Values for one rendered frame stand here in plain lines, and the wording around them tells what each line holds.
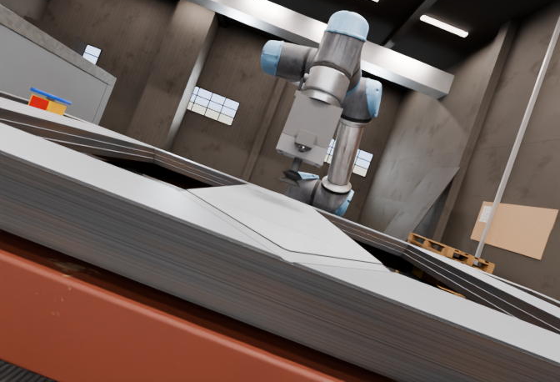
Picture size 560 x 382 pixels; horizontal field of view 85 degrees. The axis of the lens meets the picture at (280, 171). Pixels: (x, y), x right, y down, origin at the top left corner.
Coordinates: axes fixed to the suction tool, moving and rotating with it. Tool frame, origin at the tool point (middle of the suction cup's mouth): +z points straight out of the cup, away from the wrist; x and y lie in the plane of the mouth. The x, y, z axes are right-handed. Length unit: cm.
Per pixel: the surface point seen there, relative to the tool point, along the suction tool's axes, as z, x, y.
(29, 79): -2, 30, -83
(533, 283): 7, 386, 356
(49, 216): 5.9, -40.0, -9.9
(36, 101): 3, 14, -63
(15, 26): -13, 20, -82
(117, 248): 6.2, -39.8, -6.2
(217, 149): -31, 1113, -323
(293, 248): 3.7, -36.1, 2.2
